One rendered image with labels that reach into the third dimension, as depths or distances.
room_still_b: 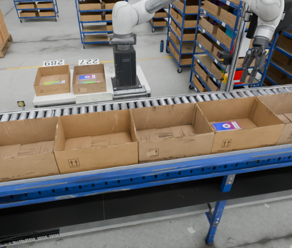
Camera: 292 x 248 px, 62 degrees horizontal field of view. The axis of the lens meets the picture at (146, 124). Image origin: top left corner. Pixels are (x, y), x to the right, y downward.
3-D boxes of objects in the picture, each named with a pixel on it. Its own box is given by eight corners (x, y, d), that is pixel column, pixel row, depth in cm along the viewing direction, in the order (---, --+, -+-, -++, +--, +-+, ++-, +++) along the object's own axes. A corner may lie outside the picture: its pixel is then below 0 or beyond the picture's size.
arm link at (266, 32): (264, 32, 134) (260, 43, 135) (252, 26, 130) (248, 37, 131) (278, 31, 126) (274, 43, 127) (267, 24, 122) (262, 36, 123)
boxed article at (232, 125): (212, 125, 154) (212, 123, 153) (235, 123, 156) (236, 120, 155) (216, 133, 148) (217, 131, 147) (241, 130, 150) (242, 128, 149)
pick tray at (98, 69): (104, 73, 245) (103, 63, 239) (106, 91, 215) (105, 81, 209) (75, 75, 241) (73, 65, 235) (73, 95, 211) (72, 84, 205)
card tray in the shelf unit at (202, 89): (192, 80, 362) (193, 74, 356) (212, 79, 366) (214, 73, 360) (202, 94, 330) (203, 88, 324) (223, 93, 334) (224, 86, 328)
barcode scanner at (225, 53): (214, 61, 207) (217, 49, 200) (226, 62, 209) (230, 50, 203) (217, 64, 201) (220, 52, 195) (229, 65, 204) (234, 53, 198)
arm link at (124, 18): (108, 31, 200) (106, 2, 186) (124, 26, 210) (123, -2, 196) (122, 36, 192) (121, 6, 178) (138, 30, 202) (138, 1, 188)
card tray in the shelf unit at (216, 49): (212, 54, 287) (213, 46, 281) (236, 52, 292) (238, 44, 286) (228, 68, 255) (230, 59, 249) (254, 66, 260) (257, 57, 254)
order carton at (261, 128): (248, 118, 162) (256, 95, 151) (275, 148, 139) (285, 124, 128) (191, 124, 156) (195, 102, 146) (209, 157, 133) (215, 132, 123)
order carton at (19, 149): (65, 139, 145) (59, 115, 134) (60, 177, 122) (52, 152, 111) (-7, 147, 139) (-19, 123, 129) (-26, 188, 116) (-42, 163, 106)
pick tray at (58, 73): (71, 74, 243) (69, 64, 237) (70, 92, 214) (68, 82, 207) (41, 77, 238) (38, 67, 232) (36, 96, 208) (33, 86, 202)
